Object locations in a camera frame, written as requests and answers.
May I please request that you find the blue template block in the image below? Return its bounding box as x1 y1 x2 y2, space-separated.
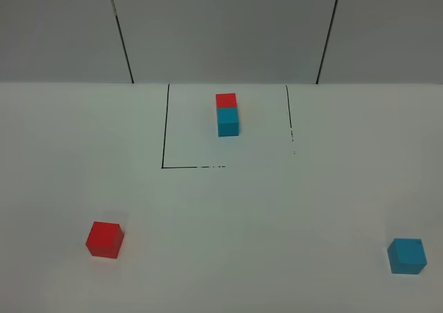
217 107 239 136

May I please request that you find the red template block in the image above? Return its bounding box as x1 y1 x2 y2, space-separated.
216 93 237 109

